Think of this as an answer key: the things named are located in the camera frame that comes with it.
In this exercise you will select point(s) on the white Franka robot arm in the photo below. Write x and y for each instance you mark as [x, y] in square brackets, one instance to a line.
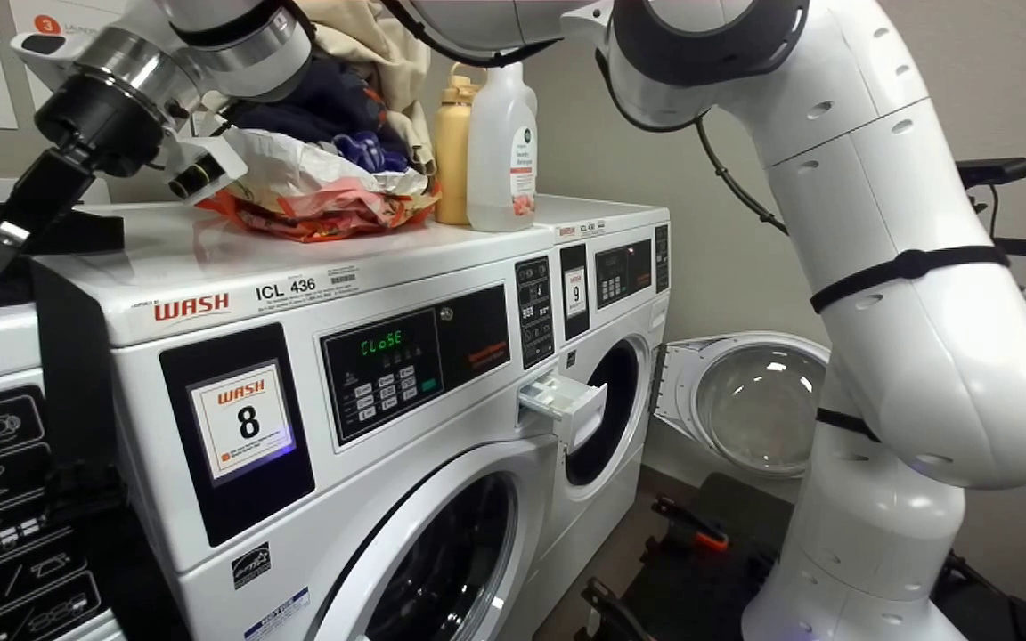
[892, 237]

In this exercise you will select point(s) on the black camera bar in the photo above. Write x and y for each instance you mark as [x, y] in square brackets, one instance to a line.
[998, 173]

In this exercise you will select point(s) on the white open detergent drawer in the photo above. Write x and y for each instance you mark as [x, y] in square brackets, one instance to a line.
[559, 411]

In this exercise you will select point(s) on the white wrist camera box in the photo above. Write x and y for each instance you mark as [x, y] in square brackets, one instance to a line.
[209, 167]

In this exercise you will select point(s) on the wall poster with red print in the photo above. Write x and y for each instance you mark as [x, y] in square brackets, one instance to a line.
[69, 11]

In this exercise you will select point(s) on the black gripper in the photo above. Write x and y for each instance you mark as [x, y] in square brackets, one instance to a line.
[97, 128]

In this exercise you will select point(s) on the white laundry detergent bottle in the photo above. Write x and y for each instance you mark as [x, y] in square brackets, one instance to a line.
[500, 148]

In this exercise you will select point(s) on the round washer door number 8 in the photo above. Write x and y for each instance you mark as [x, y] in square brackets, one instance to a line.
[442, 556]

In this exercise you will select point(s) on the white washing machine number 9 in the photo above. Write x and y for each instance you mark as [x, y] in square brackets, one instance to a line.
[622, 309]

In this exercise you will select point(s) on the white washing machine number 8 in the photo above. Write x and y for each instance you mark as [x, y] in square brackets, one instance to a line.
[300, 288]

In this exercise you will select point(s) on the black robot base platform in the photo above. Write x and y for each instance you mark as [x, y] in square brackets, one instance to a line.
[685, 594]

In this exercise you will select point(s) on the dark navy garment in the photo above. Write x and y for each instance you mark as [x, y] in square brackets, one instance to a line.
[322, 113]

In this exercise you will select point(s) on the open round washer door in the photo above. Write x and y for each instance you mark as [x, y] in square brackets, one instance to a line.
[748, 404]

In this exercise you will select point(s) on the yellow plastic bottle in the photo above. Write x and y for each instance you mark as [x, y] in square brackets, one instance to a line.
[451, 148]

